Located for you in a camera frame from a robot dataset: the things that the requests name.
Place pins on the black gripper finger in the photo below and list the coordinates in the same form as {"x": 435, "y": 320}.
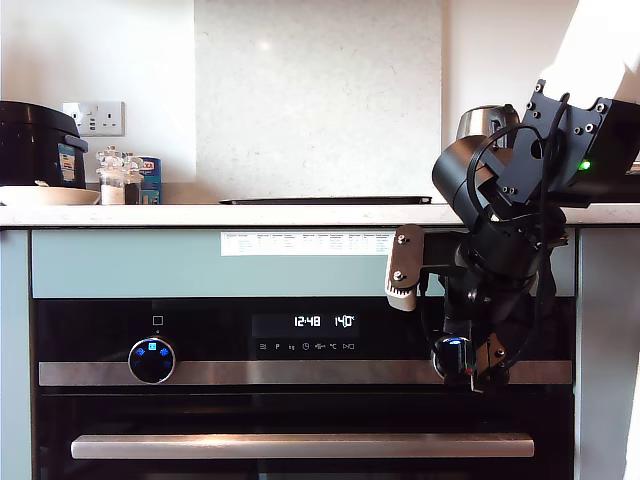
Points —
{"x": 459, "y": 367}
{"x": 492, "y": 362}

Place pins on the black built-in oven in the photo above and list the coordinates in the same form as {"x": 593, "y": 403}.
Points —
{"x": 300, "y": 400}

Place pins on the oven knob with blue icons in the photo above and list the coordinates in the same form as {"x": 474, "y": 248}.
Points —
{"x": 151, "y": 360}

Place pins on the pale green cabinet front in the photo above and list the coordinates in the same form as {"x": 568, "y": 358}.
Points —
{"x": 15, "y": 350}
{"x": 600, "y": 400}

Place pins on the white printed label sticker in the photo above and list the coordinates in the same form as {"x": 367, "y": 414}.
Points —
{"x": 310, "y": 243}

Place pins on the black glass hob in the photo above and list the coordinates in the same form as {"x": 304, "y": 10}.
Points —
{"x": 320, "y": 201}

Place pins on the steel electric kettle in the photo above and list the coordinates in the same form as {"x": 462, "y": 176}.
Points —
{"x": 475, "y": 122}

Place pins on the speckled stone splashback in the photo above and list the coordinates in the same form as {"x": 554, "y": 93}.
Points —
{"x": 320, "y": 100}

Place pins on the grey-green filler panel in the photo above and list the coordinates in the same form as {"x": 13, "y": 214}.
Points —
{"x": 125, "y": 272}

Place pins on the blue salt tub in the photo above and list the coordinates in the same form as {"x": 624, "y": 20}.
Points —
{"x": 151, "y": 182}

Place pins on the clear pepper grinder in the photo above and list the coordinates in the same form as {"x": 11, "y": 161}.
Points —
{"x": 132, "y": 191}

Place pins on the white shallow bowl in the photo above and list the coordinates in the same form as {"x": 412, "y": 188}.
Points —
{"x": 47, "y": 197}

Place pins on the black rice cooker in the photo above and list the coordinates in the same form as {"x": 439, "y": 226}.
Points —
{"x": 27, "y": 142}

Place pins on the white double wall socket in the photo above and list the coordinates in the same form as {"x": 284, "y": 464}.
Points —
{"x": 110, "y": 120}

